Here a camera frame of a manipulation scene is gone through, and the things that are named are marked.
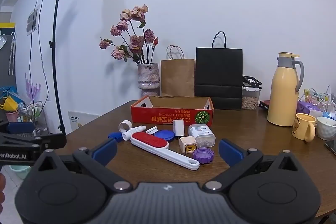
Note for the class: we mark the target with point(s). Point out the white spray bottle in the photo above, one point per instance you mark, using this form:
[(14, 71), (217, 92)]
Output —
[(131, 131)]

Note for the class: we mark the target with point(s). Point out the yellow thermos jug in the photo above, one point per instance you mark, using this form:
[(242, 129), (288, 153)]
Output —
[(282, 95)]

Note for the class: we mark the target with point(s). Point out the black paper bag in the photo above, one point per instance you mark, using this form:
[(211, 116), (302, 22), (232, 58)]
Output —
[(218, 71)]

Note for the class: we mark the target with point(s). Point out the purple bottle cap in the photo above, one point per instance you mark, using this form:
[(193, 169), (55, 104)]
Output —
[(203, 156)]

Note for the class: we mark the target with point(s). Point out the yellow mug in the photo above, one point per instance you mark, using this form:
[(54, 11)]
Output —
[(299, 125)]

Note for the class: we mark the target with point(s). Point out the green basin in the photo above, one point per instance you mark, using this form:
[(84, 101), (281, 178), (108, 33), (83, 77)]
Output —
[(19, 171)]

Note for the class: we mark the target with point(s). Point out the red white lint brush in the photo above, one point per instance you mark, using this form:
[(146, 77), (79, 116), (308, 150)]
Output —
[(149, 141)]

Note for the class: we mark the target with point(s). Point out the purple tissue box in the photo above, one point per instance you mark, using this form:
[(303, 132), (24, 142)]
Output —
[(304, 108)]

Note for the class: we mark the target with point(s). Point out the brown paper bag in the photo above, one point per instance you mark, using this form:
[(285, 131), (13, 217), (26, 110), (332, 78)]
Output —
[(177, 77)]

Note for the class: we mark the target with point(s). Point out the red cardboard box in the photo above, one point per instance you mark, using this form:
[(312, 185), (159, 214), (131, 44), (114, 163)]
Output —
[(162, 116)]

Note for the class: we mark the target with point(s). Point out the pink marbled vase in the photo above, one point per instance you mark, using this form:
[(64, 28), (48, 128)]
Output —
[(148, 77)]

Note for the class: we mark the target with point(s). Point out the white booklet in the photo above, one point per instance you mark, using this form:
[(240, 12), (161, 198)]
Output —
[(81, 120)]

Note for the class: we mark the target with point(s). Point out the yellow plastic item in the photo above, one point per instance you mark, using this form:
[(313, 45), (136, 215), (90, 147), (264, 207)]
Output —
[(9, 104)]

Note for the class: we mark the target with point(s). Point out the dried pink roses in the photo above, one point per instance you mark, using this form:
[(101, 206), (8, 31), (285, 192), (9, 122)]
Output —
[(136, 41)]

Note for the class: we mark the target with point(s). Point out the cream charger cube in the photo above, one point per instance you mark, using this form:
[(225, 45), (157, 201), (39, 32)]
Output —
[(187, 144)]

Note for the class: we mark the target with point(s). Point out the white tape roll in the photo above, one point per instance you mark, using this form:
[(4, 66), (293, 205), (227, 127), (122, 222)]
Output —
[(130, 124)]

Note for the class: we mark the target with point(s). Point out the clear seed container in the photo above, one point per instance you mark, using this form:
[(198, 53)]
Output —
[(249, 102)]

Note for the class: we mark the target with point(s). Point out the black light stand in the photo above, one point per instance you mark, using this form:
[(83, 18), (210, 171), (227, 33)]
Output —
[(53, 56)]

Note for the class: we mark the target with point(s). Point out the blue round lid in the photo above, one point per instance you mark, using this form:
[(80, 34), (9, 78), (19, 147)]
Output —
[(164, 135)]

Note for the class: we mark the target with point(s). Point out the dark red box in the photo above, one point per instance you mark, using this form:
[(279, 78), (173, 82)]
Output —
[(264, 104)]

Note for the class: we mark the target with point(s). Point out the small white plastic piece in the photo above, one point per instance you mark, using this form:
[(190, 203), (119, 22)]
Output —
[(151, 130)]

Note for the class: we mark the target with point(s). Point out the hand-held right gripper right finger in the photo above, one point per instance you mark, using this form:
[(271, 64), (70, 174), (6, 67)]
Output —
[(229, 151)]

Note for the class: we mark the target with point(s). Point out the pink bucket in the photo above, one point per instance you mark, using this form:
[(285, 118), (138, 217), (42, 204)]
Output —
[(11, 116)]

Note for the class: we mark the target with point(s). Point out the wall poster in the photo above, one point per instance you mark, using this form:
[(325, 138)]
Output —
[(32, 19)]

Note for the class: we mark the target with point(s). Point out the white dimpled cup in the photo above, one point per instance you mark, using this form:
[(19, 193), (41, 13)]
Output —
[(325, 129)]

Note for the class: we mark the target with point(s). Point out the dark phone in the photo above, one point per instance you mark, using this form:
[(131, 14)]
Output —
[(331, 146)]

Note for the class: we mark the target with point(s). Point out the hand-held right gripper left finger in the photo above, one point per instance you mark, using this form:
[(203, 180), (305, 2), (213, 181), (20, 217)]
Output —
[(105, 151)]

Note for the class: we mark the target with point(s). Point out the white power adapter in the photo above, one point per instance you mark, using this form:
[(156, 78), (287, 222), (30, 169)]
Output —
[(179, 127)]

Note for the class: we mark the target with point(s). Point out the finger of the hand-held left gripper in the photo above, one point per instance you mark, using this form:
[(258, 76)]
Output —
[(19, 127), (51, 141)]

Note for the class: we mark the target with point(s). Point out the blue bottle cap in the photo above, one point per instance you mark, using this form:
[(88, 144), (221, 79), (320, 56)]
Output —
[(114, 135)]

